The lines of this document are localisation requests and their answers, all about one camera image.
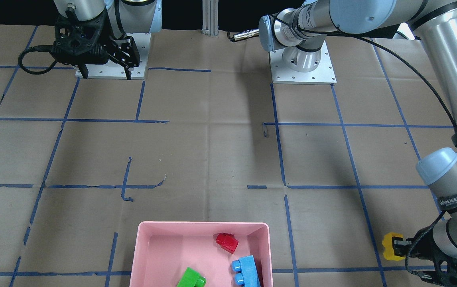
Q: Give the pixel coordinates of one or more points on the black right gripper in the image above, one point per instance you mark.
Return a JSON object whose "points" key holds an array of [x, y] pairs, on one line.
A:
{"points": [[111, 41]]}

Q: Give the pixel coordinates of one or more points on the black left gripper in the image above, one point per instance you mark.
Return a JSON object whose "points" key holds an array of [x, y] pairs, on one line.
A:
{"points": [[423, 242]]}

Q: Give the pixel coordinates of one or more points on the yellow toy block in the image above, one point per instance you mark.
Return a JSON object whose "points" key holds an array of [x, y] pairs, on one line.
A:
{"points": [[387, 242]]}

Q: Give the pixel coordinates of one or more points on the blue toy block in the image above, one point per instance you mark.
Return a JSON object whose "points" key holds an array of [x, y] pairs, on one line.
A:
{"points": [[245, 272]]}

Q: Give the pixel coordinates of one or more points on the red toy block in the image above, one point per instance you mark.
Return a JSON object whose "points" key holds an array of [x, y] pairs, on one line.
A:
{"points": [[227, 242]]}

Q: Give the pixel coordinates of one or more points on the green toy block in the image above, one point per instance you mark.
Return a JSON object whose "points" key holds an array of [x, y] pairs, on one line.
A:
{"points": [[191, 278]]}

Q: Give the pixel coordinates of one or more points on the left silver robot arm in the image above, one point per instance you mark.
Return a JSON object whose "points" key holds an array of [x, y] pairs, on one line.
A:
{"points": [[295, 39]]}

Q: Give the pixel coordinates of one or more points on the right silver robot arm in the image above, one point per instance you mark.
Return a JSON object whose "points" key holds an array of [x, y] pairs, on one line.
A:
{"points": [[106, 39]]}

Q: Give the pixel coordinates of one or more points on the pink plastic box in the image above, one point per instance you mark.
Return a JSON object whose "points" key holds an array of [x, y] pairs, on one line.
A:
{"points": [[164, 250]]}

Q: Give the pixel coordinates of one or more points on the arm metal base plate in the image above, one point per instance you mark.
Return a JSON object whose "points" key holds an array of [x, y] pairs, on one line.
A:
{"points": [[111, 70], [291, 65]]}

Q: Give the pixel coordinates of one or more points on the aluminium extrusion post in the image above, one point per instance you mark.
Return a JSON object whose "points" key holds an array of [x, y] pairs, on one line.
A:
{"points": [[210, 17]]}

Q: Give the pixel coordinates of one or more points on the silver cable connector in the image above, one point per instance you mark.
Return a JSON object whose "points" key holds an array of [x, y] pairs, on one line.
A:
{"points": [[242, 35]]}

